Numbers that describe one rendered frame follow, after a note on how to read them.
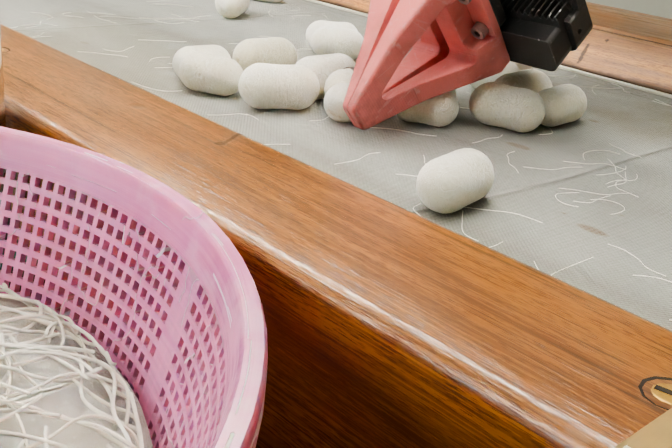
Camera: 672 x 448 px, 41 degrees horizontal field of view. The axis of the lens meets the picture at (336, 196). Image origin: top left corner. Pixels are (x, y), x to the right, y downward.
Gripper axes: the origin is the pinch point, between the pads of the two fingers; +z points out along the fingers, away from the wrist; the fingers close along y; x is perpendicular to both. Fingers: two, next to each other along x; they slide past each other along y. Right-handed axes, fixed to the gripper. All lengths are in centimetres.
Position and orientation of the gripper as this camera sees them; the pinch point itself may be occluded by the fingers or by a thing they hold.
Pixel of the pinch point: (364, 105)
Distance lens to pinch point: 38.8
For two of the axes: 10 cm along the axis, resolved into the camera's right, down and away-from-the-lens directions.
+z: -6.1, 7.5, -2.7
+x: 4.1, 5.8, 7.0
